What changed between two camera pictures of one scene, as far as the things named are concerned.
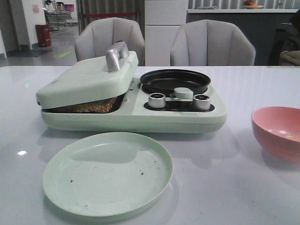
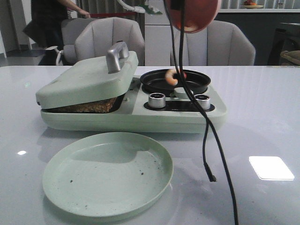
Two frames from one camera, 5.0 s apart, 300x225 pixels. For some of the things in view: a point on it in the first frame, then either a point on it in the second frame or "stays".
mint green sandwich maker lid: x=91 y=78 stays
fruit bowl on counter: x=249 y=4 stays
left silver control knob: x=157 y=100 stays
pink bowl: x=276 y=131 → x=199 y=14
